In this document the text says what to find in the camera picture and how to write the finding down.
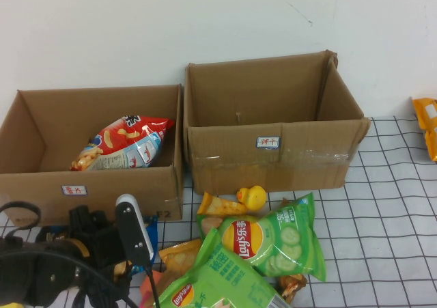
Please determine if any orange yellow snack bag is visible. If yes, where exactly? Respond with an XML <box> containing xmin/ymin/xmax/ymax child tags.
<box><xmin>411</xmin><ymin>96</ymin><xmax>437</xmax><ymax>163</ymax></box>

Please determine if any tall taped cardboard box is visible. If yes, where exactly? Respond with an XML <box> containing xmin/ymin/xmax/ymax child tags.
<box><xmin>183</xmin><ymin>50</ymin><xmax>371</xmax><ymax>196</ymax></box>

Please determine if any green Lay's cucumber chips bag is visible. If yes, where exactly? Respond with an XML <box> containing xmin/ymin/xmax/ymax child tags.
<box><xmin>196</xmin><ymin>191</ymin><xmax>328</xmax><ymax>283</ymax></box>

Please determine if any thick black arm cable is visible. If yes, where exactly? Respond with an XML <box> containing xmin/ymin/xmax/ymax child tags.
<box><xmin>0</xmin><ymin>249</ymin><xmax>139</xmax><ymax>308</ymax></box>

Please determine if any green Lay's barcode chips bag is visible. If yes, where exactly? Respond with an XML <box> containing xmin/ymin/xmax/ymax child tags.
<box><xmin>152</xmin><ymin>226</ymin><xmax>291</xmax><ymax>308</ymax></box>

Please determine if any wide cardboard box F2 print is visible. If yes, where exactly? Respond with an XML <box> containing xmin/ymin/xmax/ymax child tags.
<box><xmin>0</xmin><ymin>84</ymin><xmax>185</xmax><ymax>227</ymax></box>

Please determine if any red shrimp stick snack bag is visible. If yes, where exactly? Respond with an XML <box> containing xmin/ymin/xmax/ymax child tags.
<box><xmin>70</xmin><ymin>115</ymin><xmax>175</xmax><ymax>171</ymax></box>

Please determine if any thin black camera cable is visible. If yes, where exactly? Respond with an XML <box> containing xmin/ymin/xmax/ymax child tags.
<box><xmin>143</xmin><ymin>263</ymin><xmax>161</xmax><ymax>308</ymax></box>

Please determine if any small yellow cracker packet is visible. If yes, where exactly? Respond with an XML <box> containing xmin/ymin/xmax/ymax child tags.
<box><xmin>159</xmin><ymin>238</ymin><xmax>203</xmax><ymax>278</ymax></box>

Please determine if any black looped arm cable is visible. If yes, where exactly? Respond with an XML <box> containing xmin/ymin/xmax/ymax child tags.
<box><xmin>0</xmin><ymin>201</ymin><xmax>42</xmax><ymax>236</ymax></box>

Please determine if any orange foam cube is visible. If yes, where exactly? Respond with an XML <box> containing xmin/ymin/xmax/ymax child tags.
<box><xmin>140</xmin><ymin>270</ymin><xmax>165</xmax><ymax>299</ymax></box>

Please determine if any small orange snack packet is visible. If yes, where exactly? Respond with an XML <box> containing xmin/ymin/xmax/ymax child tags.
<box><xmin>197</xmin><ymin>191</ymin><xmax>250</xmax><ymax>216</ymax></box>

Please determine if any brown gold snack packet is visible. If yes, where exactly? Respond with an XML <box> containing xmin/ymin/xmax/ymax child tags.
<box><xmin>277</xmin><ymin>272</ymin><xmax>309</xmax><ymax>305</ymax></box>

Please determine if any yellow rubber duck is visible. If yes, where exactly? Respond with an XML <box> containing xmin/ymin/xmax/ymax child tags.
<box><xmin>236</xmin><ymin>185</ymin><xmax>268</xmax><ymax>210</ymax></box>

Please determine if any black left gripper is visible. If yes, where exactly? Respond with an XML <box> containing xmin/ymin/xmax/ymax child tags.
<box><xmin>69</xmin><ymin>205</ymin><xmax>126</xmax><ymax>271</ymax></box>

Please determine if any white label red writing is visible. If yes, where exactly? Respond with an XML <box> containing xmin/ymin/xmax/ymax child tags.
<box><xmin>256</xmin><ymin>136</ymin><xmax>281</xmax><ymax>148</ymax></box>
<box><xmin>61</xmin><ymin>184</ymin><xmax>88</xmax><ymax>196</ymax></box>

